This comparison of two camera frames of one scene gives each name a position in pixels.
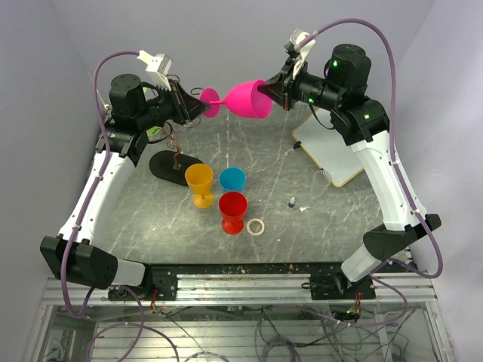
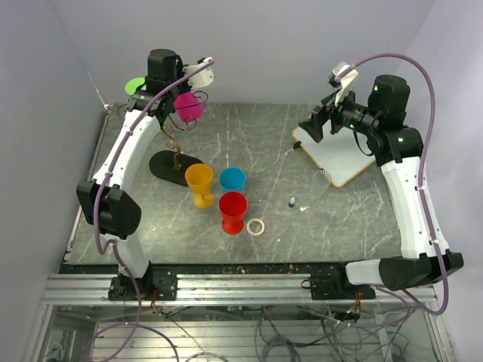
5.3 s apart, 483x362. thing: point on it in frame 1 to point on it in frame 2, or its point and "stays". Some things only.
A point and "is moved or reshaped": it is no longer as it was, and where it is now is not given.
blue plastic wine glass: (232, 179) stays
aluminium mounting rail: (232, 289) stays
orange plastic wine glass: (200, 177) stays
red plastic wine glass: (232, 206) stays
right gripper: (281, 87) to (315, 124)
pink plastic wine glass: (245, 99) is moved or reshaped
